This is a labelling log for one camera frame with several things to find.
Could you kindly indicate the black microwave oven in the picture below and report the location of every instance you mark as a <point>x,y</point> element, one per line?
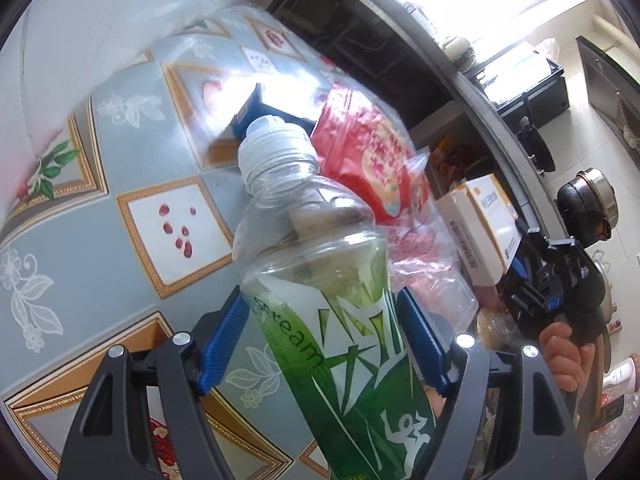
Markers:
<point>524,83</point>

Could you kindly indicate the fruit pattern tablecloth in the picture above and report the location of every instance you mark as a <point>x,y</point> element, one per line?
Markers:
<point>123,233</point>

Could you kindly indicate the person right hand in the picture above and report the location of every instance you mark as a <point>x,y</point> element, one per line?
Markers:
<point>569,364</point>

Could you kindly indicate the yellow white medicine box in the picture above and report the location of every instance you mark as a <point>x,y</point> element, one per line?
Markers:
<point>482,221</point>

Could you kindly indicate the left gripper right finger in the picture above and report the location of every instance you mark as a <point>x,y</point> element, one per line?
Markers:
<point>503,411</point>

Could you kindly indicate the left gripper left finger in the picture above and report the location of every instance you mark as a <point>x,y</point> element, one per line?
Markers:
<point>111,435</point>

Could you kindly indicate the steel steamer pot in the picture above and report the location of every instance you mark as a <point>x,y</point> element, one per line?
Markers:
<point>588,207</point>

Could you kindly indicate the black wok pan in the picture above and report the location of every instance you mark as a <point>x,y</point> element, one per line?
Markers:
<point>532,142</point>

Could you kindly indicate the black range hood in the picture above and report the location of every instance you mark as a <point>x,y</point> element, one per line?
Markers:
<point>611,90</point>

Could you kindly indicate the green label plastic bottle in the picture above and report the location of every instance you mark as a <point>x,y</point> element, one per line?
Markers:
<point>314,271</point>

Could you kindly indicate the red snack bag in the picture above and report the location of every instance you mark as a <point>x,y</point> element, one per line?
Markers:
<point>359,147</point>

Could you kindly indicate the pink translucent plastic bag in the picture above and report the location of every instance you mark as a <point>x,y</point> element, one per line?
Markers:
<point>423,256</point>

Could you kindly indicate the small blue box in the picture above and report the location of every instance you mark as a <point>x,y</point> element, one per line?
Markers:
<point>259,103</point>

